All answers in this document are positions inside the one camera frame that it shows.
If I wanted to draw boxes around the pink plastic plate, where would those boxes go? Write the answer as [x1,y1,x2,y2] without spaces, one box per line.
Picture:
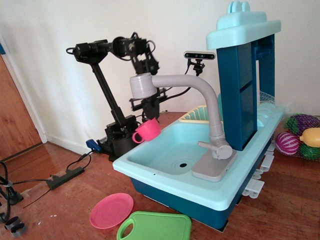
[89,192,134,230]

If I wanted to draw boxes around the grey toy faucet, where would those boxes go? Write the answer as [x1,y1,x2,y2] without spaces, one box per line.
[129,73,237,182]

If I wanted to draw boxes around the teal toy sink unit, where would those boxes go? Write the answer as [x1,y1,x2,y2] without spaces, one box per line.
[113,1,283,231]

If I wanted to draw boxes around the green plastic cutting board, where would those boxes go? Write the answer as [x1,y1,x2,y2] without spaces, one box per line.
[116,211,192,240]

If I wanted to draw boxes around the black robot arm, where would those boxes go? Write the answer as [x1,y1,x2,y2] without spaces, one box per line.
[66,32,160,162]

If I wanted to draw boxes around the yellow dish rack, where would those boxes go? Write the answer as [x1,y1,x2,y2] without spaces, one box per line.
[178,105,209,124]

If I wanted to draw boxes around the black cable bundle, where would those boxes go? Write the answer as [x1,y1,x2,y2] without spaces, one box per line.
[0,160,48,223]

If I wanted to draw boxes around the netted toy vegetables bag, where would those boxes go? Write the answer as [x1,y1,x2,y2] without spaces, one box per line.
[275,113,320,161]

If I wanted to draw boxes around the white plastic clips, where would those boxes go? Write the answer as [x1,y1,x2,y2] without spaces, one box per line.
[242,142,275,199]

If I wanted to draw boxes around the yellow toy lemon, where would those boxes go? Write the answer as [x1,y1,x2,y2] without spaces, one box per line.
[299,127,320,148]

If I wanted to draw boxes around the wooden door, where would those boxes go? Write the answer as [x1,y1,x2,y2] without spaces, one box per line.
[0,58,42,160]

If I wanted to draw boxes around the black power strip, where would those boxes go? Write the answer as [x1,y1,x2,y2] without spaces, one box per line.
[46,166,85,190]

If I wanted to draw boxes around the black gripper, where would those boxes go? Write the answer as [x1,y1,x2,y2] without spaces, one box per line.
[129,88,167,120]

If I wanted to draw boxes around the pink toy cup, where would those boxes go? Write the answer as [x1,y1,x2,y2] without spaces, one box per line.
[131,118,161,144]

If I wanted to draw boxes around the grey depth camera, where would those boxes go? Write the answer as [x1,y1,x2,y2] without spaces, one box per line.
[183,51,216,60]

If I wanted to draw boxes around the purple striped toy vegetable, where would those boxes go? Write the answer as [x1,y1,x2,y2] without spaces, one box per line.
[275,132,300,156]

